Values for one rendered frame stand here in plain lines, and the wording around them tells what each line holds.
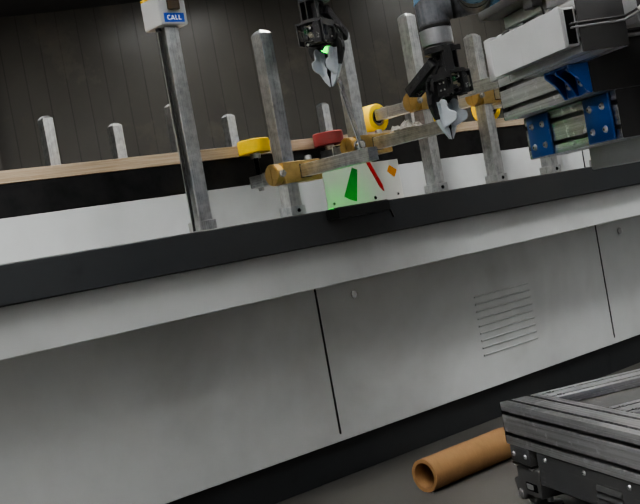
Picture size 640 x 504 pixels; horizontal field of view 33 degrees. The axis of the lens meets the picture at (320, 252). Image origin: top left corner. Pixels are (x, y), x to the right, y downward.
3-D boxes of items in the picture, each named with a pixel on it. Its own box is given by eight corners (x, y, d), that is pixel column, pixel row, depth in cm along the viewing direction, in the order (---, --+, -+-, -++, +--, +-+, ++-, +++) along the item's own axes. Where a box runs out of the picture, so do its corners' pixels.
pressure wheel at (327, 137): (355, 169, 283) (347, 126, 283) (333, 172, 278) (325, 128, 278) (335, 174, 289) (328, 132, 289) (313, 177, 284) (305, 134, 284)
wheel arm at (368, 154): (380, 163, 237) (377, 144, 237) (369, 164, 235) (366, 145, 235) (262, 191, 270) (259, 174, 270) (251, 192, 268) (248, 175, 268)
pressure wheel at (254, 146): (277, 181, 271) (269, 136, 271) (275, 180, 263) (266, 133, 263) (246, 187, 272) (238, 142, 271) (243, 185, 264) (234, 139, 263)
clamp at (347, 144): (393, 151, 273) (389, 131, 273) (354, 156, 264) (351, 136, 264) (378, 155, 277) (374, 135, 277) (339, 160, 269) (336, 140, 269)
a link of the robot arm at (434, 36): (412, 34, 250) (436, 33, 256) (416, 53, 250) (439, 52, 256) (435, 25, 245) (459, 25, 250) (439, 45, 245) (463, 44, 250)
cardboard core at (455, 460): (514, 427, 271) (433, 460, 251) (519, 458, 271) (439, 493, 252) (490, 426, 277) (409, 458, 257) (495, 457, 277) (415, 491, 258)
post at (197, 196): (217, 228, 236) (180, 25, 235) (199, 231, 233) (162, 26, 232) (206, 230, 240) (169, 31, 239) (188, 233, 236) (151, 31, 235)
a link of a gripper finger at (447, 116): (457, 135, 246) (449, 96, 246) (438, 141, 250) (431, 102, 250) (466, 134, 248) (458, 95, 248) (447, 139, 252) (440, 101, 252)
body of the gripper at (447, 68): (453, 94, 244) (443, 42, 244) (426, 103, 250) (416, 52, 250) (475, 93, 249) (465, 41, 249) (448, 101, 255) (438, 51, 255)
